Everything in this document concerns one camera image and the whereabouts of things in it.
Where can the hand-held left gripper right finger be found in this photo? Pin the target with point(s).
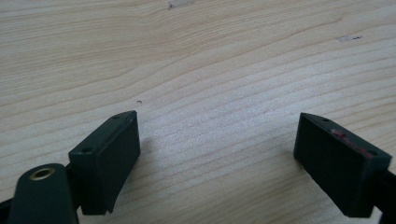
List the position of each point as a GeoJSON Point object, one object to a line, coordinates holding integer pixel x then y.
{"type": "Point", "coordinates": [337, 168]}

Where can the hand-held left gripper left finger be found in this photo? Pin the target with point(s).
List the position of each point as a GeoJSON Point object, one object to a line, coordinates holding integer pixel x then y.
{"type": "Point", "coordinates": [104, 161]}

